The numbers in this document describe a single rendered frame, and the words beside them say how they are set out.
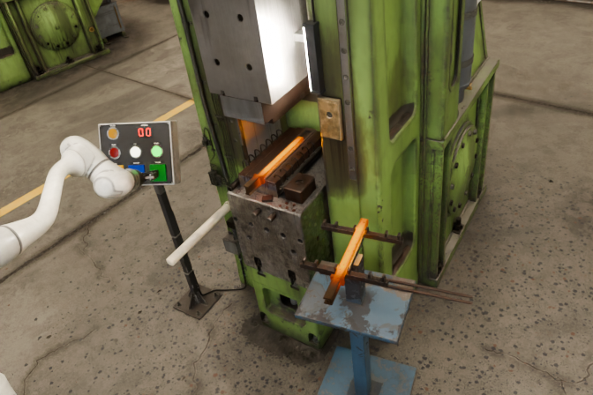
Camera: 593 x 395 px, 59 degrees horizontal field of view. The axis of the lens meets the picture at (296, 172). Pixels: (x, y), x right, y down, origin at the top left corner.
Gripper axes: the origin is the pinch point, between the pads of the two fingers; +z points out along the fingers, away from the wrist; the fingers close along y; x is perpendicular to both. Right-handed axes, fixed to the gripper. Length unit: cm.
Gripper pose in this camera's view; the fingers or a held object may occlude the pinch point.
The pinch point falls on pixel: (153, 174)
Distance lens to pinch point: 231.1
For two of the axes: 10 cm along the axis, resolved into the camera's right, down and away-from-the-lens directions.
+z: 1.6, -1.0, 9.8
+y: 9.9, -0.3, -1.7
